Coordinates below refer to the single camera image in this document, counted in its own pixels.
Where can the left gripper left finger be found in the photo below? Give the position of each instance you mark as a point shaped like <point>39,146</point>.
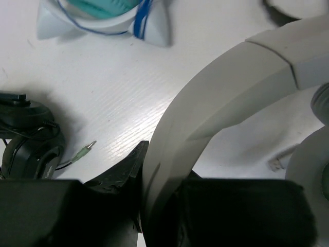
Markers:
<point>101,212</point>

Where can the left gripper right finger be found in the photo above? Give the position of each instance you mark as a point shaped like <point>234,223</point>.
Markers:
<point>231,212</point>

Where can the grey over-ear headphones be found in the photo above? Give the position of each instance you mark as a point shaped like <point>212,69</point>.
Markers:
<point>244,80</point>

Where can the teal cat-ear headphones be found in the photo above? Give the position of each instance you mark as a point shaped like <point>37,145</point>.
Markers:
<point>147,21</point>

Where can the black gaming headset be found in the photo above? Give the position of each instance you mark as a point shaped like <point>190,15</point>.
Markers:
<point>34,142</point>

